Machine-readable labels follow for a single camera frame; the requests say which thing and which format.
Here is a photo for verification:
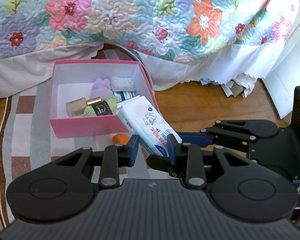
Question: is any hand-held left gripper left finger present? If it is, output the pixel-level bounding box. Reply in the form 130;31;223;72
55;134;140;189

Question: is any blue and white packet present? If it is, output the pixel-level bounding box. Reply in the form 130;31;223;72
113;90;141;101

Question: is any orange ball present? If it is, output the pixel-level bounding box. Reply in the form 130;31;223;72
111;134;129;145

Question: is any crumpled white paper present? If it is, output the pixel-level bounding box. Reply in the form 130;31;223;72
233;73;257;98

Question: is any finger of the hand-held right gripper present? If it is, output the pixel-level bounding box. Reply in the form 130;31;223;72
146;155;183;178
176;119;279;148

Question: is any checkered rug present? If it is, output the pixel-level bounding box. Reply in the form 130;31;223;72
0;43;165;228

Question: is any green yarn ball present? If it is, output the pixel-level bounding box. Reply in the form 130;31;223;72
83;93;121;117

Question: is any white door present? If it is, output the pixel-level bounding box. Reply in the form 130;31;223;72
261;0;300;120

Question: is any floral quilted bedspread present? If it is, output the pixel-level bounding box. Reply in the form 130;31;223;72
0;0;300;64

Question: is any white bed skirt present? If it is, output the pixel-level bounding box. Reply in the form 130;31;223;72
0;41;300;99

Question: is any white tissue pack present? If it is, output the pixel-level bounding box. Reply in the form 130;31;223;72
115;95;183;156

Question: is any gold capped bottle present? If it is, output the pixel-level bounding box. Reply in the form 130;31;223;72
65;96;104;118

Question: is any brown cardboard scrap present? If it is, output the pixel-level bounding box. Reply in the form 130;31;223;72
220;82;243;97

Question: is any purple plush toy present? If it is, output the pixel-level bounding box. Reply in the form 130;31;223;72
90;77;114;102

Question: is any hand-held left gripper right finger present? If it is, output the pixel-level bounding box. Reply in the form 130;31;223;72
167;133;261;189

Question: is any pink cardboard box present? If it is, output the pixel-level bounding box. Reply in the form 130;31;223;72
49;59;163;139

